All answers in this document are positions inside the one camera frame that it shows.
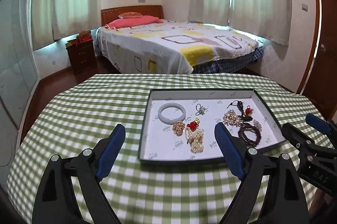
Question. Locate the brown wooden door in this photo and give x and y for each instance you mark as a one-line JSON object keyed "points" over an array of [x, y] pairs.
{"points": [[318, 83]]}

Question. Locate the red knot gold pendant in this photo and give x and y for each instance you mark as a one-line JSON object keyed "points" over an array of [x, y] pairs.
{"points": [[248, 112]]}

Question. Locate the silver rhinestone brooch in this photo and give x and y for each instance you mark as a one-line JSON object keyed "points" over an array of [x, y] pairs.
{"points": [[257, 125]]}

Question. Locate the green white checkered tablecloth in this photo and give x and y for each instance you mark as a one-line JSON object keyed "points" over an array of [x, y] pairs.
{"points": [[81, 116]]}

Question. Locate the pearl rhinestone flower brooch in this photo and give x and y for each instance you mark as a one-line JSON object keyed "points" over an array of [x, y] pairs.
{"points": [[230, 118]]}

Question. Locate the green jewelry tray box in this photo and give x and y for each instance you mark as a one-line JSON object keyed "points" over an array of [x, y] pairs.
{"points": [[159, 144]]}

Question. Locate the pink pillow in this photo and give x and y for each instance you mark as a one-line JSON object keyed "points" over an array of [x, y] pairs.
{"points": [[133, 22]]}

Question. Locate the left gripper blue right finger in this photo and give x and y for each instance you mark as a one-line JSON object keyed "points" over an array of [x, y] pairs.
{"points": [[284, 201]]}

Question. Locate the items on nightstand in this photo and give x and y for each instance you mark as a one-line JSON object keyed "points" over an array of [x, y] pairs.
{"points": [[82, 37]]}

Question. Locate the bed with patterned quilt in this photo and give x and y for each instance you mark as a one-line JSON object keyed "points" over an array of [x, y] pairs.
{"points": [[177, 47]]}

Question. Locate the orange patterned pillow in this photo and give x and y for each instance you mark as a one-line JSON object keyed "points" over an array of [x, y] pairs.
{"points": [[130, 15]]}

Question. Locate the dark wooden nightstand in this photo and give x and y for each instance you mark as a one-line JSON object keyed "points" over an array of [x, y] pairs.
{"points": [[81, 55]]}

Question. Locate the small gold pearl brooch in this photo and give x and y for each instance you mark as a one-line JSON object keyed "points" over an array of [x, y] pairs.
{"points": [[178, 128]]}

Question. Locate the glass wardrobe door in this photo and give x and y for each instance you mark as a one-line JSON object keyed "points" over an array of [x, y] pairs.
{"points": [[18, 77]]}

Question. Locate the wall light switch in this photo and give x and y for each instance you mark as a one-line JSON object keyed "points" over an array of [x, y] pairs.
{"points": [[304, 7]]}

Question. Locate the white jade bangle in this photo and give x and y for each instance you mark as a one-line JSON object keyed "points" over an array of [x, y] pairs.
{"points": [[171, 112]]}

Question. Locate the red flower gold brooch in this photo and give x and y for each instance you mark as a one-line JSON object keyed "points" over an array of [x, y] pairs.
{"points": [[193, 125]]}

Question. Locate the silver ring ornament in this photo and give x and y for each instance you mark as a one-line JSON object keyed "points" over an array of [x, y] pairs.
{"points": [[200, 109]]}

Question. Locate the person's hand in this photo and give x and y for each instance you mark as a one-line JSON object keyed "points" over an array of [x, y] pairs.
{"points": [[320, 198]]}

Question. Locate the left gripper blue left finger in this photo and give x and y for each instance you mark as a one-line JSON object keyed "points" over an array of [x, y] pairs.
{"points": [[56, 202]]}

